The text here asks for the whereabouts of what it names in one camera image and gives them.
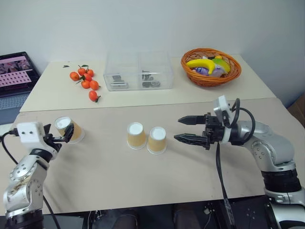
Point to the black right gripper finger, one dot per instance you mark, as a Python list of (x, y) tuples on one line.
[(193, 120), (191, 139)]

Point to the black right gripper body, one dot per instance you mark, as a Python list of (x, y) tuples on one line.
[(214, 132)]

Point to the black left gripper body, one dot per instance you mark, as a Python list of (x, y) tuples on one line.
[(54, 141)]

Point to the tan paper cup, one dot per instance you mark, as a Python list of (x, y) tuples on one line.
[(156, 142), (77, 133), (136, 137)]

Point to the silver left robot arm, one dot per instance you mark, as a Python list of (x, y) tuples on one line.
[(22, 181)]

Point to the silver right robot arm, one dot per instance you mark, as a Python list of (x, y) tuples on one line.
[(274, 148)]

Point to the orange wicker basket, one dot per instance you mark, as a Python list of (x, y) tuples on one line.
[(209, 81)]

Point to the small orange mandarin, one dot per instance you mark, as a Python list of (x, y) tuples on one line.
[(93, 95), (74, 75), (94, 85), (90, 72), (81, 71), (85, 84), (87, 77)]

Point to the purple toy vegetable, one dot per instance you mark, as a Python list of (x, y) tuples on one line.
[(201, 70)]

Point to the yellow toy banana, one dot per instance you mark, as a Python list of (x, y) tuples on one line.
[(202, 64)]

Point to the dark metal hardware pile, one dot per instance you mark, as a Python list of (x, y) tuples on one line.
[(149, 81), (118, 82)]

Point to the yellow green toy fruit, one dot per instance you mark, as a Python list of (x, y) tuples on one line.
[(222, 64)]

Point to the open laptop computer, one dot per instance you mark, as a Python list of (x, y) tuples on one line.
[(14, 74)]

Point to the small green leaf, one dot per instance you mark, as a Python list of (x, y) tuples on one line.
[(65, 66)]

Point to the small white plug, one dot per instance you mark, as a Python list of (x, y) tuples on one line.
[(206, 210)]

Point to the clear plastic drawer box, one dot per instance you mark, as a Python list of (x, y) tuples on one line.
[(138, 69)]

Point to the dark rounded shape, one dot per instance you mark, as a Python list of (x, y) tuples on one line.
[(125, 220)]

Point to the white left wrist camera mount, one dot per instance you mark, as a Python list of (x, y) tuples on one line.
[(29, 132)]

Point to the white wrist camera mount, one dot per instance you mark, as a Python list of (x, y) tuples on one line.
[(29, 132), (222, 106)]

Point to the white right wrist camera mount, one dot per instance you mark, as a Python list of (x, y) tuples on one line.
[(222, 106)]

